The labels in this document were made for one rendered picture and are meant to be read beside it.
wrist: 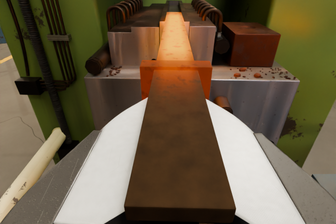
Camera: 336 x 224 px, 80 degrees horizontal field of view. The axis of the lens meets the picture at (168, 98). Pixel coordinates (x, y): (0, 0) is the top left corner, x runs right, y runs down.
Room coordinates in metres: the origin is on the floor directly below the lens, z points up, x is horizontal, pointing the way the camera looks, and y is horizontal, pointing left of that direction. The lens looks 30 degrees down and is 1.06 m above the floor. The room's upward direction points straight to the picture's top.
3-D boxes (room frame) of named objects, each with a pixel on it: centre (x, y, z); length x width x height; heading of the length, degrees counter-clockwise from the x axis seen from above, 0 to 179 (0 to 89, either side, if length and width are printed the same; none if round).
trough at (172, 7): (0.59, -0.02, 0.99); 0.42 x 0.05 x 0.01; 179
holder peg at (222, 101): (0.30, -0.10, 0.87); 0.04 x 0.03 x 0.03; 179
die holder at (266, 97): (0.60, -0.05, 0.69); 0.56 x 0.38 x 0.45; 179
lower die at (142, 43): (0.59, 0.01, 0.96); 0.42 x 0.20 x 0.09; 179
